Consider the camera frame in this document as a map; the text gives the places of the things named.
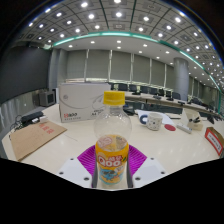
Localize yellow-capped orange drink bottle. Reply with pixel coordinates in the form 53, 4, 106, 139
93, 90, 133, 191

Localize group of black office chairs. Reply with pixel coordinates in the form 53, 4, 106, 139
108, 82, 218, 108

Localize grey boxy monitor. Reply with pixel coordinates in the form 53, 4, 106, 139
38, 90, 57, 108

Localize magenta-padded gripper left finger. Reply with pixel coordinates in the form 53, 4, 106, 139
56, 144, 99, 189

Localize white cardboard box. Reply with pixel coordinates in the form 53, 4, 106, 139
58, 82, 113, 123

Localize flat black device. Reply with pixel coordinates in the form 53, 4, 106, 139
20, 110, 45, 125

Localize brown paper envelope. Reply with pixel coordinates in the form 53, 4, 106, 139
9, 119, 68, 162

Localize group of ceiling lights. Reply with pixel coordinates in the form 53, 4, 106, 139
28, 0, 224, 78

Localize brown box with red label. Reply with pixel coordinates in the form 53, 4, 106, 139
204, 126, 224, 158

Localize small white rectangular box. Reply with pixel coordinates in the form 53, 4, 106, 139
175, 122, 193, 135

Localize flat round red coaster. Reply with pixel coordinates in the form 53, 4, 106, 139
164, 123, 177, 132

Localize white desk organizer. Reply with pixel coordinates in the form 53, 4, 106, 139
184, 107, 204, 132

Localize white mug with blue handle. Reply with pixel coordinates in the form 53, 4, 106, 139
139, 112, 164, 132

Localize long curved conference table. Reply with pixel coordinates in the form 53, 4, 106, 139
109, 89, 223, 118

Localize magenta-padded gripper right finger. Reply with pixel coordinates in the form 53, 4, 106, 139
126, 144, 167, 189

